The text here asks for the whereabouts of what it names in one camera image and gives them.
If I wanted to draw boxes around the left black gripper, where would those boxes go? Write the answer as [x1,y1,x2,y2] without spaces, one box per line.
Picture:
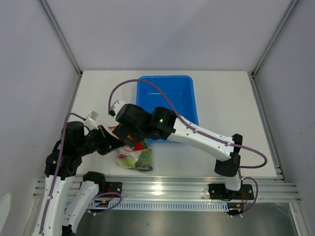
[77,124,126,155]

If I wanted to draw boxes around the red chili pepper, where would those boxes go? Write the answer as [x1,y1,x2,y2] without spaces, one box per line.
[134,142,143,151]

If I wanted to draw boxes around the clear orange zip bag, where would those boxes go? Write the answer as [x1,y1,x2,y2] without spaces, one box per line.
[115,139,154,172]

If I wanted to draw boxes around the grey toy fish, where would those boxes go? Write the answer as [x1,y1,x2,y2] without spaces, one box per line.
[136,165,153,172]

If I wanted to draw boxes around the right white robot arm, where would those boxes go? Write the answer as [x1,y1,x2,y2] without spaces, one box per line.
[109,100,243,199]

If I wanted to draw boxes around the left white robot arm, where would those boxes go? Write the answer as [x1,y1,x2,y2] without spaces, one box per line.
[32,121,123,236]

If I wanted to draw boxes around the blue plastic bin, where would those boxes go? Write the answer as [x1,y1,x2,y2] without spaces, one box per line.
[136,75,199,125]

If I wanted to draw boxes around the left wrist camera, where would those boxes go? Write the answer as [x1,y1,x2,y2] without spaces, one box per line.
[84,111,98,131]

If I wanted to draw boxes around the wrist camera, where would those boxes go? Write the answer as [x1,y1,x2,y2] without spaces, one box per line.
[84,111,98,131]
[108,100,126,118]

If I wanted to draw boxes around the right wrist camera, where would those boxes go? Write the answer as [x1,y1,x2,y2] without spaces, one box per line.
[108,100,126,118]

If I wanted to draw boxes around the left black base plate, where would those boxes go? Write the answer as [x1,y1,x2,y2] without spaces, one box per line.
[105,181,123,200]

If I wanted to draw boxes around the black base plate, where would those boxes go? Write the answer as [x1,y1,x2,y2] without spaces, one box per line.
[208,183,254,201]
[105,181,123,200]

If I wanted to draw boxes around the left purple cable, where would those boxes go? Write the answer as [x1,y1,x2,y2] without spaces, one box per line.
[38,112,123,236]

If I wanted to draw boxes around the aluminium front rail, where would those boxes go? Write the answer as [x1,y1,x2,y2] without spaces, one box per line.
[33,175,301,204]

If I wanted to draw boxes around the white slotted cable duct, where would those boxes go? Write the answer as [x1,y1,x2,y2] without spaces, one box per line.
[88,199,229,212]

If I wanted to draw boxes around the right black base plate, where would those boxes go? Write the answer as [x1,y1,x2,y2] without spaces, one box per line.
[208,183,254,201]

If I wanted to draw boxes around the left aluminium frame post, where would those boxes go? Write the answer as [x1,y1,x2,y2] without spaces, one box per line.
[38,0,83,77]

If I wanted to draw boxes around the aluminium frame post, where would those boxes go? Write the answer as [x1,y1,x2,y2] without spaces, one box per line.
[251,0,302,79]
[38,0,83,77]

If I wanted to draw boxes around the right aluminium frame post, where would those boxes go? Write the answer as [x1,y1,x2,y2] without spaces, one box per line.
[251,0,302,79]

